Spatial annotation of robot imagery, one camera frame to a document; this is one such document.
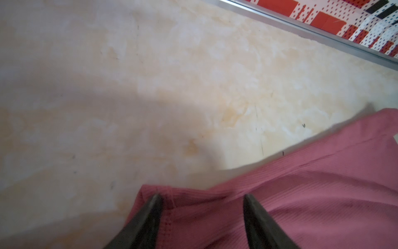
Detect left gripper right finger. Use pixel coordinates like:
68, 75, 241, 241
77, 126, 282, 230
243, 194, 300, 249

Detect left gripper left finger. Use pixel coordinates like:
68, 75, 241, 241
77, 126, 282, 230
104, 194, 163, 249

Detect maroon tank top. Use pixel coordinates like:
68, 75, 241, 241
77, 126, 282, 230
129, 109, 398, 249

